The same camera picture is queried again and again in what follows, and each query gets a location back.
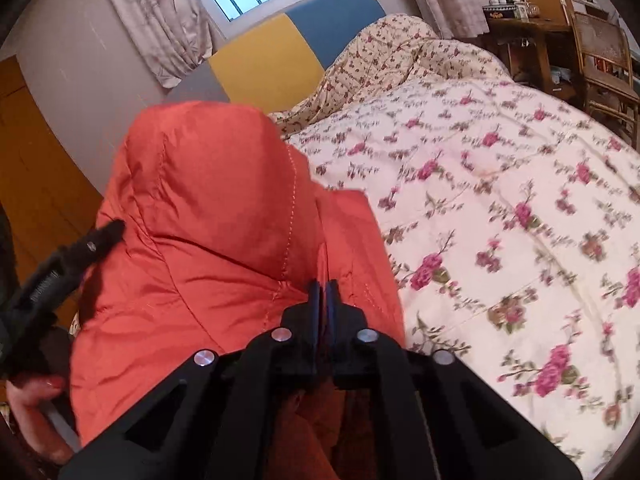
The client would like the beige small-flowered blanket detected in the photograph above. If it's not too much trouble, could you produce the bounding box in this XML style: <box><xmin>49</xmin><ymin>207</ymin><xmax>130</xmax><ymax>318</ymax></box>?
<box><xmin>270</xmin><ymin>12</ymin><xmax>512</xmax><ymax>140</ymax></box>

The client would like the yellow wooden wardrobe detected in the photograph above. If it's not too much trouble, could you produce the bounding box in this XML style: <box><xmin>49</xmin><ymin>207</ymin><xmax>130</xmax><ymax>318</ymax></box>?
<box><xmin>0</xmin><ymin>55</ymin><xmax>107</xmax><ymax>288</ymax></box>

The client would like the orange padded jacket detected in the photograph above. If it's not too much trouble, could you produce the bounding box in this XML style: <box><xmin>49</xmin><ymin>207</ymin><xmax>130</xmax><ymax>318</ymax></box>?
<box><xmin>67</xmin><ymin>100</ymin><xmax>407</xmax><ymax>480</ymax></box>

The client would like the grey yellow blue headboard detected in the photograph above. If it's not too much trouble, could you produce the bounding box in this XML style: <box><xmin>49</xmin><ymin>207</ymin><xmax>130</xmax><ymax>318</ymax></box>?
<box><xmin>167</xmin><ymin>0</ymin><xmax>390</xmax><ymax>117</ymax></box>

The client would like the wicker wooden chair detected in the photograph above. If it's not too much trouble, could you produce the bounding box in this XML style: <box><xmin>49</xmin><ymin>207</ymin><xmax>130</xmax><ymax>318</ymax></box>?
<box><xmin>567</xmin><ymin>10</ymin><xmax>640</xmax><ymax>143</ymax></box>

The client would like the dark tin box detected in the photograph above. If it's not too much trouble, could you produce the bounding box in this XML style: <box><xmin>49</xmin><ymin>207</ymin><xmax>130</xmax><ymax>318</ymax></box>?
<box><xmin>481</xmin><ymin>2</ymin><xmax>519</xmax><ymax>24</ymax></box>

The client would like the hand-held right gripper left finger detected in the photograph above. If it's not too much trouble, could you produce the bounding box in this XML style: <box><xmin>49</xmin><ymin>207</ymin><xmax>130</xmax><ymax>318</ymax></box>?
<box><xmin>59</xmin><ymin>280</ymin><xmax>323</xmax><ymax>480</ymax></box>

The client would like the person's left hand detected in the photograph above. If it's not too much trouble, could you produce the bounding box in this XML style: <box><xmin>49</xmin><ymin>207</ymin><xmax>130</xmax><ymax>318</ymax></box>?
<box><xmin>5</xmin><ymin>374</ymin><xmax>77</xmax><ymax>467</ymax></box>

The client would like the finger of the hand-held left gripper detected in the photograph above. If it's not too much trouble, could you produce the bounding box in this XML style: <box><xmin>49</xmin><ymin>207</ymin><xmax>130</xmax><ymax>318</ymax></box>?
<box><xmin>59</xmin><ymin>219</ymin><xmax>127</xmax><ymax>281</ymax></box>

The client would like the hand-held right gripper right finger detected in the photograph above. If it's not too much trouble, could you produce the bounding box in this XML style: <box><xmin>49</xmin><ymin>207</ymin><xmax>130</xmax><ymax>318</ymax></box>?
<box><xmin>323</xmin><ymin>280</ymin><xmax>585</xmax><ymax>480</ymax></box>

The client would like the yellow bedside cabinet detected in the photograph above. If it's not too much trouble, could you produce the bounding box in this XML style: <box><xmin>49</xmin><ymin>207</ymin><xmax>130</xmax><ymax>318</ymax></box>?
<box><xmin>487</xmin><ymin>12</ymin><xmax>588</xmax><ymax>106</ymax></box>

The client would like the white pink-flowered quilt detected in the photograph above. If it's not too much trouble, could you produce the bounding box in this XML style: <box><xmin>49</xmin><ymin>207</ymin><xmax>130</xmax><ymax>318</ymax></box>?
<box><xmin>287</xmin><ymin>77</ymin><xmax>640</xmax><ymax>478</ymax></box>

